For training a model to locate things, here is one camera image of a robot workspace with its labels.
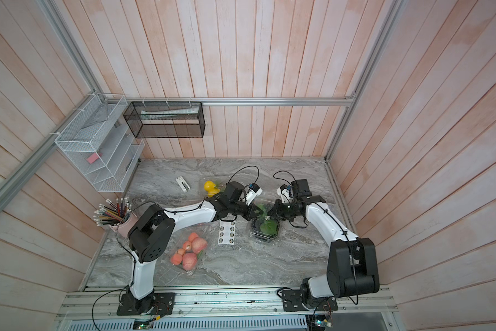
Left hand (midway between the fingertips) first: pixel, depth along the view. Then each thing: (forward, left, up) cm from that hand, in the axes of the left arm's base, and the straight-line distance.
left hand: (261, 215), depth 87 cm
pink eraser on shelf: (+16, +70, +19) cm, 74 cm away
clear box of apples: (-14, +30, -5) cm, 34 cm away
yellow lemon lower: (+15, +24, -4) cm, 28 cm away
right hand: (+1, -3, +2) cm, 4 cm away
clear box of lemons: (+21, +20, -5) cm, 29 cm away
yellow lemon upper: (+18, +25, -3) cm, 31 cm away
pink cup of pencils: (-1, +62, +2) cm, 62 cm away
